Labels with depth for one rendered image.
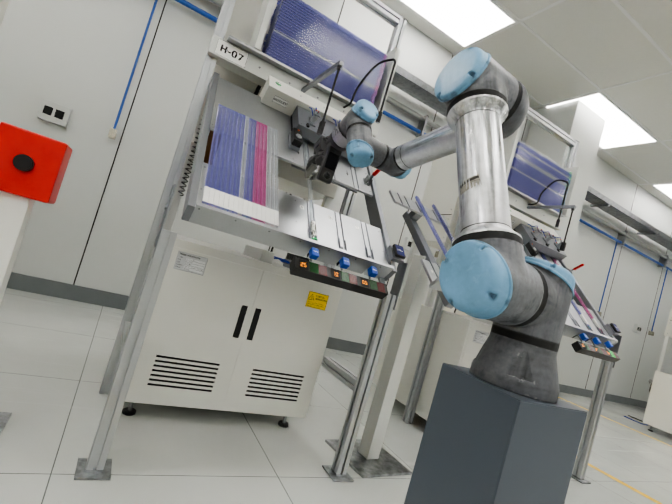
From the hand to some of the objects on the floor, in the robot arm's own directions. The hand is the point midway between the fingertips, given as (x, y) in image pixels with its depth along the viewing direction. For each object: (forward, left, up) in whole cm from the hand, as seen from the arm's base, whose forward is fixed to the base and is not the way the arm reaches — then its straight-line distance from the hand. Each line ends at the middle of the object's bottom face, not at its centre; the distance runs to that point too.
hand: (309, 178), depth 140 cm
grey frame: (+8, +3, -95) cm, 95 cm away
